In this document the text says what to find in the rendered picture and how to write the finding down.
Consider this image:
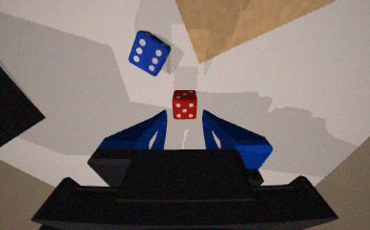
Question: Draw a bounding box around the tan flat mat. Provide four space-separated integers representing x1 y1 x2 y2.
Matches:
175 0 335 63

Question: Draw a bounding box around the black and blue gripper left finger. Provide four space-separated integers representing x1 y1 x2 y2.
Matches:
97 110 168 150

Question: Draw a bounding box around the blue die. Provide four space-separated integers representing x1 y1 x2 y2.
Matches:
128 31 171 77

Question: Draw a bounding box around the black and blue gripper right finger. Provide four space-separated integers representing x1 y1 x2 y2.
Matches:
202 109 273 170

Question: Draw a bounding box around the red die with white pips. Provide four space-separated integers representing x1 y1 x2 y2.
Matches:
173 90 197 119

